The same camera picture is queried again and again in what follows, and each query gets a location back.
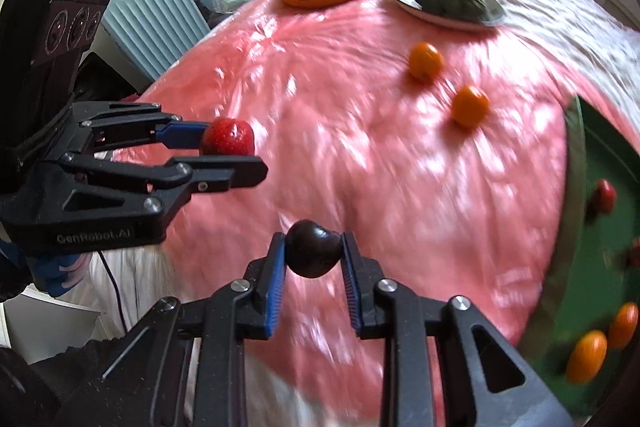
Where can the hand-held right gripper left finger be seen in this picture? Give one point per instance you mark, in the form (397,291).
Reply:
(275,287)

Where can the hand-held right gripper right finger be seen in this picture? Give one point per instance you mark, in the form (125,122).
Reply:
(352,292)

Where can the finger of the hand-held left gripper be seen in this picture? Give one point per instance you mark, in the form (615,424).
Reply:
(235,172)
(180,134)

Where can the red apple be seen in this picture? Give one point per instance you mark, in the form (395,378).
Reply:
(605,197)
(227,137)

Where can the dark purple plum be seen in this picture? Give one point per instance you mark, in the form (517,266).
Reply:
(312,249)

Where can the orange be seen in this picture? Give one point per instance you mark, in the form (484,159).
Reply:
(622,324)
(426,61)
(586,357)
(470,106)

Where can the green tray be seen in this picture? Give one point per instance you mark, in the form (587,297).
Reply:
(600,142)

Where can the person's left hand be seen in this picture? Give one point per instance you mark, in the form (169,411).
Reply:
(50,272)

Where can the light blue ribbed suitcase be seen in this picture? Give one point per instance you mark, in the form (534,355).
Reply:
(150,22)

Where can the pink plastic sheet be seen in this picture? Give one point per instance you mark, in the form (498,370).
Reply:
(375,167)

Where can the white box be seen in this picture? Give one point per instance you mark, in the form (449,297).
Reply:
(50,322)

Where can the white plate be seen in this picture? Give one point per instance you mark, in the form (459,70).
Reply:
(450,21)

